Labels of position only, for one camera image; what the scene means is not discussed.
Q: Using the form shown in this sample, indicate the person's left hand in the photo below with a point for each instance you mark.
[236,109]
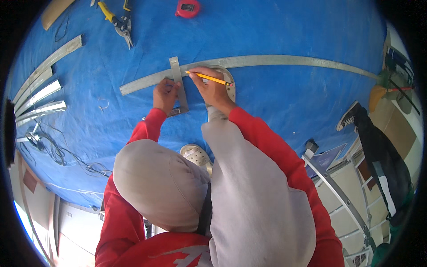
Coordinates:
[164,98]

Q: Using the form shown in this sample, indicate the person's right hand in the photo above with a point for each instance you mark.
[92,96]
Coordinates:
[213,93]

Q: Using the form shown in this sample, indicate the person's right fingers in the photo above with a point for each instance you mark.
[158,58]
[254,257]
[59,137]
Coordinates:
[200,75]

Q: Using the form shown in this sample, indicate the yellow pencil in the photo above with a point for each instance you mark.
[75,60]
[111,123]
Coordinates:
[213,79]

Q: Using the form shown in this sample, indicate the short metal square piece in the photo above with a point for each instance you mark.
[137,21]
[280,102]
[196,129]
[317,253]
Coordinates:
[181,96]

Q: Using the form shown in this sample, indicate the red tape measure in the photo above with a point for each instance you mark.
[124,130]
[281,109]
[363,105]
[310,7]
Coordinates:
[187,8]

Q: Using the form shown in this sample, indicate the long metal strip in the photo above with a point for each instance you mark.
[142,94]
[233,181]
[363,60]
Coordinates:
[267,61]

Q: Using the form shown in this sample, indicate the blue tarp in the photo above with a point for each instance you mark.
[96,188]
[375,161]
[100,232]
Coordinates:
[273,110]

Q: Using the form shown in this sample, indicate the small grey box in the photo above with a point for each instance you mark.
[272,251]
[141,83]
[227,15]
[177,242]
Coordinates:
[311,147]

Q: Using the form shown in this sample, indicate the person's legs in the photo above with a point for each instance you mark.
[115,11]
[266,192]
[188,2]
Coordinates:
[253,200]

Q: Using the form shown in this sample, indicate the long metal stud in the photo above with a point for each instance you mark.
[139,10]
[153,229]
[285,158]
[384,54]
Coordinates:
[55,56]

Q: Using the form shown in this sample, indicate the blue board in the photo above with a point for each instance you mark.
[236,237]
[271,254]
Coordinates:
[325,159]

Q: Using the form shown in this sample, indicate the tan wooden piece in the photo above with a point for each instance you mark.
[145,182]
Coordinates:
[53,12]

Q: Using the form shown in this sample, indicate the person's body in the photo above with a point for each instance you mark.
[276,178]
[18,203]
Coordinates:
[173,250]

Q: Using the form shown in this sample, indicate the orange broom with red stick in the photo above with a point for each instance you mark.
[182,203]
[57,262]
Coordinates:
[377,95]

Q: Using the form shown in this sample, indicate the heap of tools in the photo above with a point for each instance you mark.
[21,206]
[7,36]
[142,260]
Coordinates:
[398,66]

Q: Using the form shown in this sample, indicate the metal ladder frame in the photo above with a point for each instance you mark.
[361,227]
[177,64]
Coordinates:
[343,200]

